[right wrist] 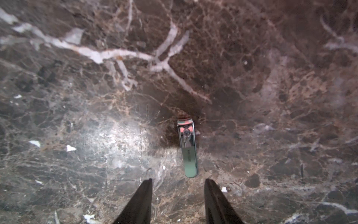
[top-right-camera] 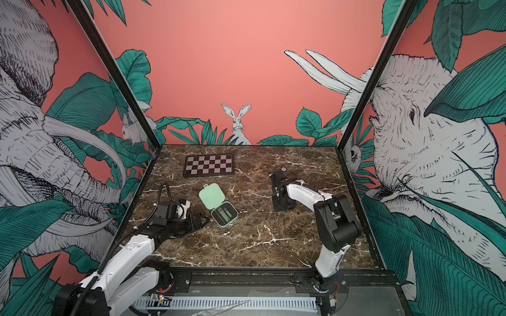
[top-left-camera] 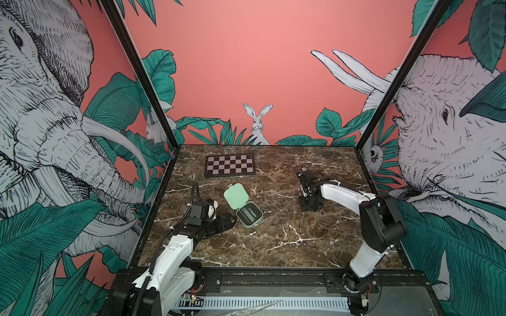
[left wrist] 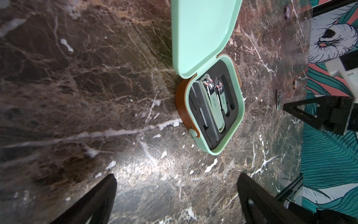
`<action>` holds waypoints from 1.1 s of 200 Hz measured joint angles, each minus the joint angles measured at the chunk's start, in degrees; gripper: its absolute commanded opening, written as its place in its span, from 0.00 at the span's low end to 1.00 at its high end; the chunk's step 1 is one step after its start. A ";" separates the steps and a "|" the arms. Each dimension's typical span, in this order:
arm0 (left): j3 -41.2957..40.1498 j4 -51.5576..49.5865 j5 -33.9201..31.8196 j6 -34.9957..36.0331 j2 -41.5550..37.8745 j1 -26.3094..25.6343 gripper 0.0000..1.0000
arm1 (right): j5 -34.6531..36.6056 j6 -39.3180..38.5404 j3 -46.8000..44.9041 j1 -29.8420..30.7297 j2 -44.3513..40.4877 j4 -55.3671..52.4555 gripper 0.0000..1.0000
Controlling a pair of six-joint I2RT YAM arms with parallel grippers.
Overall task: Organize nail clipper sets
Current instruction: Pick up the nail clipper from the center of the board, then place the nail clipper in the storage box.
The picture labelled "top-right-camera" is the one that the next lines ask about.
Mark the green nail clipper case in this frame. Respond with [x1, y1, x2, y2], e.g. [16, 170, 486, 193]
[198, 183, 239, 229]

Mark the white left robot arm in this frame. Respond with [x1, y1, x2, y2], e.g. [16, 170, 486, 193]
[51, 213, 210, 315]

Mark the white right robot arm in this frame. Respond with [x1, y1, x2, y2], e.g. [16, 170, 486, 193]
[270, 170, 362, 279]

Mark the maroon checkered chess board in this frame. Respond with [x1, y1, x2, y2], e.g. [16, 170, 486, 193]
[183, 154, 235, 178]

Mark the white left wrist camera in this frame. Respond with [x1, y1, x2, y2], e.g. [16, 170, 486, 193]
[176, 200, 191, 220]

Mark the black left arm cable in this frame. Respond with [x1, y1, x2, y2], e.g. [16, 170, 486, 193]
[130, 182, 173, 238]

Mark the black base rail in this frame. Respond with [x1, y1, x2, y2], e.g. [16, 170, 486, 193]
[160, 267, 400, 295]

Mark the white slotted cable duct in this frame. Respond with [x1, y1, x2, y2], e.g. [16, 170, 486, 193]
[133, 296, 319, 312]

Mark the black left frame post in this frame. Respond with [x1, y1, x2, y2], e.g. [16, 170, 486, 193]
[67, 0, 162, 150]

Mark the black frame post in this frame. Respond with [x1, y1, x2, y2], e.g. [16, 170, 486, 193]
[67, 0, 162, 150]
[337, 0, 418, 154]

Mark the black right frame post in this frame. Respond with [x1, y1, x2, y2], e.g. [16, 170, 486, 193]
[337, 0, 418, 154]

